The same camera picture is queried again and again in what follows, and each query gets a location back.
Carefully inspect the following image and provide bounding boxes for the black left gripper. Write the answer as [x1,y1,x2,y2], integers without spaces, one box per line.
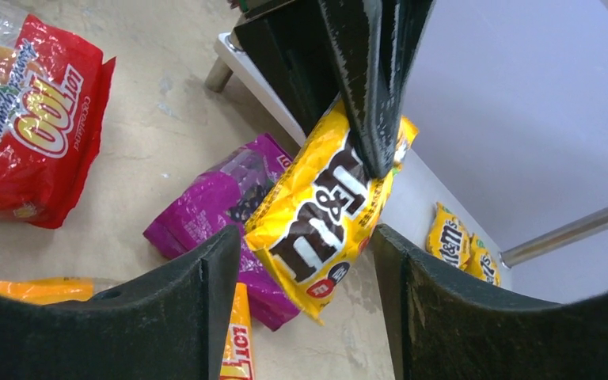
[234,0,434,178]

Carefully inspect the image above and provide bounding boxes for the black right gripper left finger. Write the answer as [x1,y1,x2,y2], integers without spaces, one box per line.
[0,226,241,379]

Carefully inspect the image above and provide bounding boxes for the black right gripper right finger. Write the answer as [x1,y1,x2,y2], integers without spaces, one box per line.
[370,224,608,379]

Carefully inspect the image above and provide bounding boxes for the yellow M&M candy bag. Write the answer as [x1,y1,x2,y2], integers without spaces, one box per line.
[426,202,470,270]

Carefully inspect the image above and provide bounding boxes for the orange gummy candy bag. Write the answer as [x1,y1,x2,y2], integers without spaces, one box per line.
[0,277,256,379]

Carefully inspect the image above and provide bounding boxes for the purple gummy candy bag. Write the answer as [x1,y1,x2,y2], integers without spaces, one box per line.
[143,133,299,331]

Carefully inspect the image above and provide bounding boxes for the white two-tier shelf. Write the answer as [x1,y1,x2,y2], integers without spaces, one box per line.
[204,0,608,306]

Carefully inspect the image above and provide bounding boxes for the red gummy candy bag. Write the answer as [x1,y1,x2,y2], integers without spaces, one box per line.
[0,1,116,229]

